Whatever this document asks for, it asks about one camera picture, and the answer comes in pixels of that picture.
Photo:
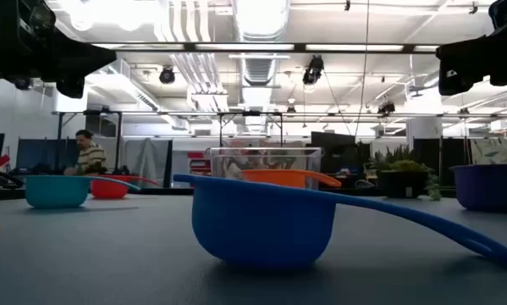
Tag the grey hanging cloth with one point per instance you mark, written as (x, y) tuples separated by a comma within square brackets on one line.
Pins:
[(149, 161)]

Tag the teal measuring cup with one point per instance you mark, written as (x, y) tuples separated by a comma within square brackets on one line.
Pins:
[(56, 192)]

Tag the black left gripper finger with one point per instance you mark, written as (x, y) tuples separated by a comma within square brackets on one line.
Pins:
[(81, 57), (71, 88)]

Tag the large blue measuring cup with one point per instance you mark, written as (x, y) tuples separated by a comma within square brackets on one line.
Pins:
[(257, 224)]

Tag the potted green plant black pot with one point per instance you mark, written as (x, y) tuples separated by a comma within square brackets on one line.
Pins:
[(401, 182)]

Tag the blue partition panel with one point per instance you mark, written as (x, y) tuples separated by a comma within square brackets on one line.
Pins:
[(41, 154)]

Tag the red measuring cup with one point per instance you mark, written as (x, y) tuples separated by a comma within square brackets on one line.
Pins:
[(108, 190)]

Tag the clear plastic basket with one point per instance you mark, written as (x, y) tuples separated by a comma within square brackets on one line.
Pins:
[(236, 163)]

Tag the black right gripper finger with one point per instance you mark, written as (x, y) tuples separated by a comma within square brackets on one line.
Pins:
[(460, 63)]

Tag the person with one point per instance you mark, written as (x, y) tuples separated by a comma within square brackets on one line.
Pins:
[(91, 156)]

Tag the black computer monitor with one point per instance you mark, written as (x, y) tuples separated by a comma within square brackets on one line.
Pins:
[(333, 140)]

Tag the black hanging camera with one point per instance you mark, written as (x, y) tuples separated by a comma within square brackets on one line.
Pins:
[(313, 70), (167, 75)]

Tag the black overhead frame bar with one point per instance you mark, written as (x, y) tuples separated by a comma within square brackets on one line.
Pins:
[(299, 47)]

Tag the orange measuring cup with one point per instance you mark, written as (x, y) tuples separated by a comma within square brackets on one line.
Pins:
[(278, 178)]

